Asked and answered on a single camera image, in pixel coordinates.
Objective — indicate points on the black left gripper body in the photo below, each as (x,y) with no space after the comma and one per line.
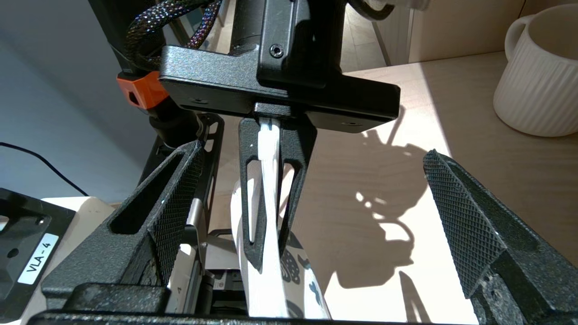
(216,81)

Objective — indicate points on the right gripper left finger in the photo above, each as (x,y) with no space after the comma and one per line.
(126,253)

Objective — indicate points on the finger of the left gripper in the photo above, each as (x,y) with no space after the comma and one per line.
(244,144)
(300,144)

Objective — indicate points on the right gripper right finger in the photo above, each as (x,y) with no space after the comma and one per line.
(496,253)

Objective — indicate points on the white floral zip pouch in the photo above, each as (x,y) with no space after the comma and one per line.
(271,280)

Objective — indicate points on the robot base chassis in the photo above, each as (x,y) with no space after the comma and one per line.
(27,243)

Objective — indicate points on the beige wooden shelf unit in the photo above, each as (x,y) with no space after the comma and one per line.
(451,90)

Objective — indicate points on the white ribbed mug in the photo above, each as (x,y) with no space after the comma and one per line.
(537,90)

